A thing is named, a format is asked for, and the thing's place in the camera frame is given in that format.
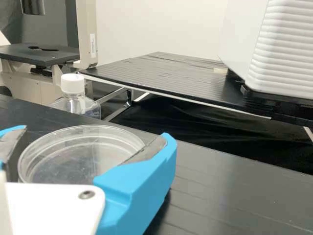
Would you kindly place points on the black platform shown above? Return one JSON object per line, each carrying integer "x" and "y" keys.
{"x": 232, "y": 195}
{"x": 171, "y": 73}

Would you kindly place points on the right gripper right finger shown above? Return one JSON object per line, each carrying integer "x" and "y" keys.
{"x": 146, "y": 176}

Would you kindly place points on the incubator door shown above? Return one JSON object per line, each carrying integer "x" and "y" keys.
{"x": 286, "y": 54}

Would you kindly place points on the petri dish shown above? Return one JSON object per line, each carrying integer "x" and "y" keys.
{"x": 73, "y": 151}

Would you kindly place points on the white incubator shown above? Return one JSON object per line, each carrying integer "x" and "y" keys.
{"x": 239, "y": 36}

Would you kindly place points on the white-capped bottle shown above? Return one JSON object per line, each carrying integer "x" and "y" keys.
{"x": 72, "y": 83}

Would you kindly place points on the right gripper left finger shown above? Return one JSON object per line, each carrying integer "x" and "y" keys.
{"x": 9, "y": 142}

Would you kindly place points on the cream microscope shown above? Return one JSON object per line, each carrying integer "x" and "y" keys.
{"x": 85, "y": 36}

